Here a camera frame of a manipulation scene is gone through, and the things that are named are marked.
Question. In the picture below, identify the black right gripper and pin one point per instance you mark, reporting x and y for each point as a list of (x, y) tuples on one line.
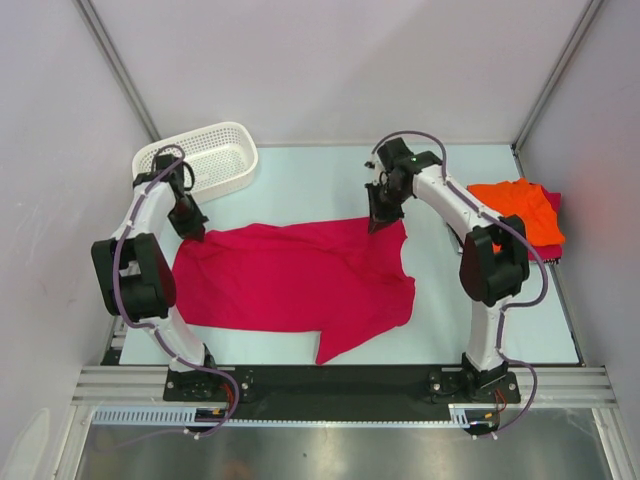
[(380, 218)]

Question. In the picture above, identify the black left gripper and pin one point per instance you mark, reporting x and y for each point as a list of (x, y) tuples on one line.
[(194, 229)]

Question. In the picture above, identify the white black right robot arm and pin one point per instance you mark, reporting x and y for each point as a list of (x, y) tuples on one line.
[(494, 262)]

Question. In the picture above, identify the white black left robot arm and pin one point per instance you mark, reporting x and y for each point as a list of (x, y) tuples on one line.
[(135, 279)]

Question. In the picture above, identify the white perforated plastic basket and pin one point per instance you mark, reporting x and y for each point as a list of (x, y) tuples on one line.
[(223, 156)]

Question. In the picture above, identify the orange t shirt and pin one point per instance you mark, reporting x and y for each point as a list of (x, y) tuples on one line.
[(507, 197)]

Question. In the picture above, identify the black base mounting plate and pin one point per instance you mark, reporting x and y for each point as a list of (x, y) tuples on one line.
[(336, 393)]

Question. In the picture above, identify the aluminium front frame rail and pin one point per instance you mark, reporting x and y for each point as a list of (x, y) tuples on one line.
[(571, 387)]

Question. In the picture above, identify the white slotted cable duct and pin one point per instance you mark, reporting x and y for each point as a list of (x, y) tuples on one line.
[(192, 417)]

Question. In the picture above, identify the aluminium left corner post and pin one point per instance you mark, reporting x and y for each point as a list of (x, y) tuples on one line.
[(105, 44)]

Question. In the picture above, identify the aluminium corner post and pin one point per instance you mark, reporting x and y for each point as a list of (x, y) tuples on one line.
[(570, 49), (105, 44)]

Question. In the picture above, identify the aluminium right corner post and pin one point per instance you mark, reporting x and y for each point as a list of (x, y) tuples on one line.
[(570, 49)]

